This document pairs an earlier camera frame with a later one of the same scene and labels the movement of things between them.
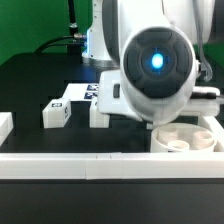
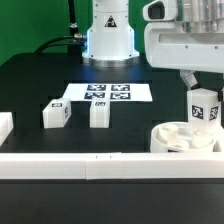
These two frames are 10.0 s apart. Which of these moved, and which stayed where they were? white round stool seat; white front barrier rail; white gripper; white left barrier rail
Moved: white gripper
Stayed: white round stool seat; white front barrier rail; white left barrier rail
